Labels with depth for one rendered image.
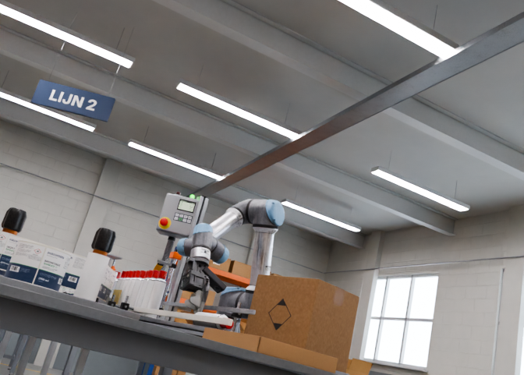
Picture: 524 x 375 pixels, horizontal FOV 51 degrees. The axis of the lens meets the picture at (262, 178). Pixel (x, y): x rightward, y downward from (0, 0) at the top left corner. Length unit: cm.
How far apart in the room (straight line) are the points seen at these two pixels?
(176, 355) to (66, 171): 915
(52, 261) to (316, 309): 98
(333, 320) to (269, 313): 23
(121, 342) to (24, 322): 20
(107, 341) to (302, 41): 431
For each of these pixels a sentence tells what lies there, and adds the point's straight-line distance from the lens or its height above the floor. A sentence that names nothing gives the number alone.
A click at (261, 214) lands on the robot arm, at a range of 244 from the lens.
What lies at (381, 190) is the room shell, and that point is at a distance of 838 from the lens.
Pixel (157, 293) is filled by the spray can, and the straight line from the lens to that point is 239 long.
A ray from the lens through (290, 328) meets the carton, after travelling 191.
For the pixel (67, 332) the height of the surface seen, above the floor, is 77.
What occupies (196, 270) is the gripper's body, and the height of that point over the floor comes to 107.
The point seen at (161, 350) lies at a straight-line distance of 130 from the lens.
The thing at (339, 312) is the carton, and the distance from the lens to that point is 197.
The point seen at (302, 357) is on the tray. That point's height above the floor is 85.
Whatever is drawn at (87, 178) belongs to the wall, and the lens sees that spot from 1039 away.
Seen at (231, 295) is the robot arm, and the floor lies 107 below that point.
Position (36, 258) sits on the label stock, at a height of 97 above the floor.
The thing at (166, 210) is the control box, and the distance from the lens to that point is 266.
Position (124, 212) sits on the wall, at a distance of 1039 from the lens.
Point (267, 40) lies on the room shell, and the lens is 508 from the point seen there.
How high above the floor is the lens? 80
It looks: 19 degrees up
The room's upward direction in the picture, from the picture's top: 14 degrees clockwise
